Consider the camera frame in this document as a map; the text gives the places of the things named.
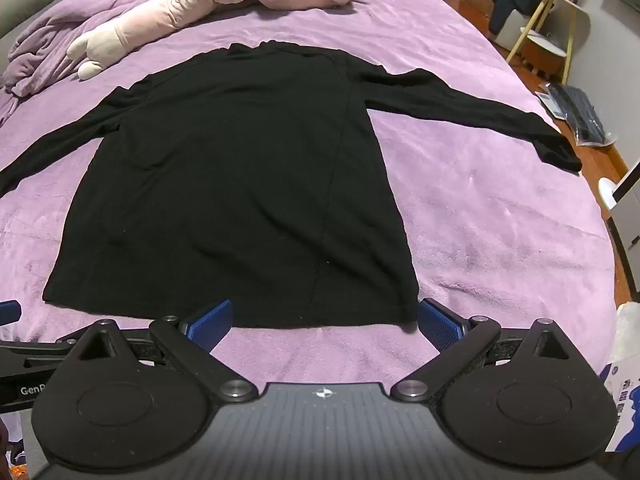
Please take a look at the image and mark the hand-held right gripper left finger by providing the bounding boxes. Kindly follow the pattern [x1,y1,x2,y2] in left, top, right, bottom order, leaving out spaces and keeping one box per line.
[64,299,256,404]

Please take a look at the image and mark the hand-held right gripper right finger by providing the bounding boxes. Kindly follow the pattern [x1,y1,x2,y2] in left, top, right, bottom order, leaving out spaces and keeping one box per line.
[391,298,587,404]

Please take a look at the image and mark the black long-sleeve shirt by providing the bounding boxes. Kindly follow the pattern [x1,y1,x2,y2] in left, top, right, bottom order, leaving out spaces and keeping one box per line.
[0,40,583,331]

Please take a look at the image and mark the purple bed blanket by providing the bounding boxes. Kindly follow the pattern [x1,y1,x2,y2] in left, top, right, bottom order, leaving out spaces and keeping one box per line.
[0,0,621,391]

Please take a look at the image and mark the blue and white box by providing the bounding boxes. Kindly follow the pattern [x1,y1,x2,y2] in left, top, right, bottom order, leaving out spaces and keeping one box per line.
[601,344,640,455]

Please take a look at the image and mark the black keyboard in plastic bag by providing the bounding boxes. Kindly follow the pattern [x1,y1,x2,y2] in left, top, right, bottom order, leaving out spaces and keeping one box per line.
[546,81,615,149]

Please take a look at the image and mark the crumpled purple duvet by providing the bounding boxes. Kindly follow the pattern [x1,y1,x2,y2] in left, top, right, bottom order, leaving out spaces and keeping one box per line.
[2,0,211,98]

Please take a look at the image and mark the white round stool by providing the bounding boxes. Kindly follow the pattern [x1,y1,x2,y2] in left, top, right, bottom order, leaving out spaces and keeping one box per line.
[519,29,569,79]

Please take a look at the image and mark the long pink plush toy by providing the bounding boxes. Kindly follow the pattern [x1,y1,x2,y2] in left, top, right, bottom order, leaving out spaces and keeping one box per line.
[66,0,251,81]

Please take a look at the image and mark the black bag on floor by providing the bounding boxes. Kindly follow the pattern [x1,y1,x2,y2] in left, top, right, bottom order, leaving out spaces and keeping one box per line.
[488,0,557,37]

